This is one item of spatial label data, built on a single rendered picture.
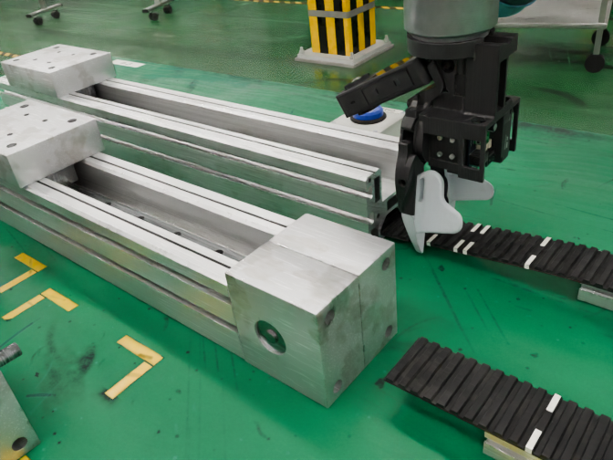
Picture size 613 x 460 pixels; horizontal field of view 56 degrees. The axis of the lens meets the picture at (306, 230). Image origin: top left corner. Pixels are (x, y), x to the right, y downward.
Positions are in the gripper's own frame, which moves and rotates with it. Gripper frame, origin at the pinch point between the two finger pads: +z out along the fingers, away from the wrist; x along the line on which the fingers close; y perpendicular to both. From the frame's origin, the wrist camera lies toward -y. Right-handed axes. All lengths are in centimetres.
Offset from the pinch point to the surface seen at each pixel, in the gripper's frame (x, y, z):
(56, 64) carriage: -2, -65, -11
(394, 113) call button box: 16.2, -13.9, -4.0
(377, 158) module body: 2.8, -7.8, -4.8
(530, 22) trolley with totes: 278, -92, 56
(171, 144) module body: -4.3, -35.1, -4.1
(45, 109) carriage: -14.0, -45.8, -10.9
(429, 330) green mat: -11.9, 6.8, 1.8
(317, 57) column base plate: 247, -219, 78
